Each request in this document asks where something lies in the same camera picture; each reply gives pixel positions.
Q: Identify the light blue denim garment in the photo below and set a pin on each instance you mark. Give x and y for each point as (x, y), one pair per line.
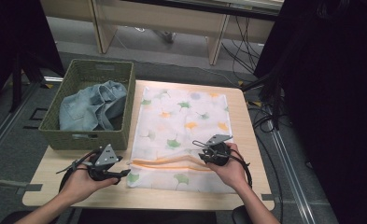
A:
(91, 109)

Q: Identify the grey tape strip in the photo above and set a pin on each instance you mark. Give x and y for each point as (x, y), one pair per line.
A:
(28, 187)
(267, 197)

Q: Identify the dark clothing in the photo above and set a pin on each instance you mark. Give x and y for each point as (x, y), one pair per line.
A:
(147, 217)

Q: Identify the person's right hand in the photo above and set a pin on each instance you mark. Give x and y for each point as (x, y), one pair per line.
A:
(232, 172)

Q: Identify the white leaf-print laundry bag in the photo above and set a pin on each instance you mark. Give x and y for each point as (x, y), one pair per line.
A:
(175, 124)

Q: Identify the light wooden desk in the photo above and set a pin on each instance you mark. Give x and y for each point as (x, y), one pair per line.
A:
(162, 20)

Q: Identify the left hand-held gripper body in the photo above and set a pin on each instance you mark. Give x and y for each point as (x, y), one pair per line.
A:
(106, 157)

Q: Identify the black metal stand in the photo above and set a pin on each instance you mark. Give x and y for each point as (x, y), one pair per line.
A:
(17, 84)

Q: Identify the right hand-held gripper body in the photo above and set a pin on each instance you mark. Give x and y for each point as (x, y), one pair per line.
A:
(218, 154)

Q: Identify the person's left hand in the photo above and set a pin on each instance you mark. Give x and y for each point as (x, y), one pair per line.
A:
(78, 183)

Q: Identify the black curtain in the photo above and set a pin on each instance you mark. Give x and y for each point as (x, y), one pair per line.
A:
(13, 37)
(327, 93)

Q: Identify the green woven basket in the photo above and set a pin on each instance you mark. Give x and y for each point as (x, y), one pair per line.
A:
(87, 141)

